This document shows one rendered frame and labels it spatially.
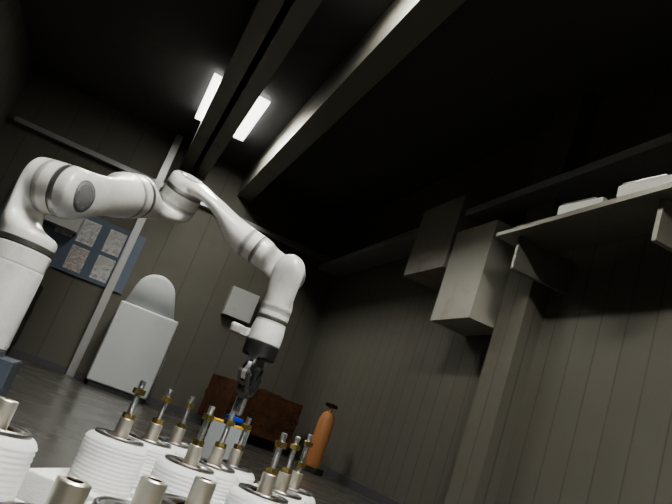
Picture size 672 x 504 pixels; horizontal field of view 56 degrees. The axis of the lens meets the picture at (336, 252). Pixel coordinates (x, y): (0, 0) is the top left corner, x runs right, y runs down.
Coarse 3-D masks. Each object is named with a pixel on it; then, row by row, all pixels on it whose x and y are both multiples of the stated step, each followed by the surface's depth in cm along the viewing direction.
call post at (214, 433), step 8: (216, 424) 132; (224, 424) 132; (208, 432) 131; (216, 432) 131; (232, 432) 131; (240, 432) 131; (248, 432) 136; (208, 440) 131; (216, 440) 131; (232, 440) 130; (208, 448) 130; (208, 456) 130; (224, 456) 130
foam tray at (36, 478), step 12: (36, 468) 90; (48, 468) 93; (60, 468) 96; (24, 480) 88; (36, 480) 87; (48, 480) 87; (24, 492) 87; (36, 492) 87; (48, 492) 87; (132, 492) 98
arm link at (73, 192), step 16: (64, 176) 103; (80, 176) 105; (96, 176) 110; (112, 176) 117; (128, 176) 122; (48, 192) 103; (64, 192) 103; (80, 192) 105; (96, 192) 110; (112, 192) 115; (128, 192) 120; (144, 192) 125; (48, 208) 105; (64, 208) 104; (80, 208) 107; (96, 208) 111; (112, 208) 117; (128, 208) 122; (144, 208) 127
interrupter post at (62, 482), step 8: (56, 480) 39; (64, 480) 38; (72, 480) 40; (80, 480) 40; (56, 488) 38; (64, 488) 38; (72, 488) 38; (80, 488) 38; (88, 488) 39; (48, 496) 38; (56, 496) 38; (64, 496) 38; (72, 496) 38; (80, 496) 38
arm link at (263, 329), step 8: (256, 320) 139; (264, 320) 138; (272, 320) 138; (232, 328) 137; (240, 328) 137; (248, 328) 139; (256, 328) 138; (264, 328) 137; (272, 328) 137; (280, 328) 138; (240, 336) 143; (248, 336) 138; (256, 336) 137; (264, 336) 136; (272, 336) 137; (280, 336) 138; (272, 344) 137; (280, 344) 139
